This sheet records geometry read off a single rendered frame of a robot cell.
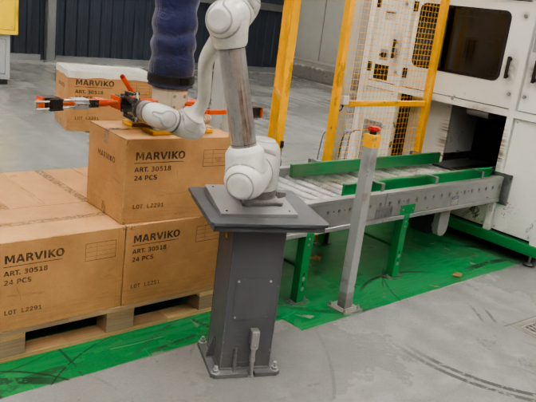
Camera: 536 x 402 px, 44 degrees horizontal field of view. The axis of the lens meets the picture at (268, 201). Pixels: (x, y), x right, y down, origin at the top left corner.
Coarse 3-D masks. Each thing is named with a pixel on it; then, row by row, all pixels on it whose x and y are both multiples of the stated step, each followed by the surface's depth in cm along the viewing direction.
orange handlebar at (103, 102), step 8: (40, 104) 280; (64, 104) 286; (72, 104) 288; (104, 104) 299; (112, 104) 301; (184, 104) 320; (192, 104) 316; (208, 112) 308; (216, 112) 310; (224, 112) 313
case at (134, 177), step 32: (96, 128) 318; (128, 128) 315; (96, 160) 321; (128, 160) 297; (160, 160) 307; (192, 160) 318; (224, 160) 329; (96, 192) 324; (128, 192) 302; (160, 192) 312
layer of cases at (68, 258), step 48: (0, 192) 328; (48, 192) 337; (0, 240) 270; (48, 240) 280; (96, 240) 296; (144, 240) 313; (192, 240) 332; (0, 288) 273; (48, 288) 287; (96, 288) 303; (144, 288) 321; (192, 288) 341
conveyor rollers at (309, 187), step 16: (288, 176) 430; (304, 176) 433; (320, 176) 445; (336, 176) 447; (352, 176) 450; (384, 176) 462; (400, 176) 473; (304, 192) 395; (320, 192) 408; (336, 192) 411
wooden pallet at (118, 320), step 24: (96, 312) 306; (120, 312) 315; (168, 312) 342; (192, 312) 346; (0, 336) 278; (24, 336) 286; (48, 336) 305; (72, 336) 307; (96, 336) 310; (0, 360) 282
